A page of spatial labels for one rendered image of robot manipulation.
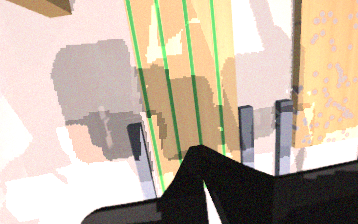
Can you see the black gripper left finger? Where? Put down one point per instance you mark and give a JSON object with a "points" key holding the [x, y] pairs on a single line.
{"points": [[184, 201]]}

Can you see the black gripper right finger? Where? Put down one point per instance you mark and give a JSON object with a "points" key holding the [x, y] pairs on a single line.
{"points": [[244, 195]]}

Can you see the tan u-shaped wooden frame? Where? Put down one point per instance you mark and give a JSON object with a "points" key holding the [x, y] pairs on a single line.
{"points": [[48, 8]]}

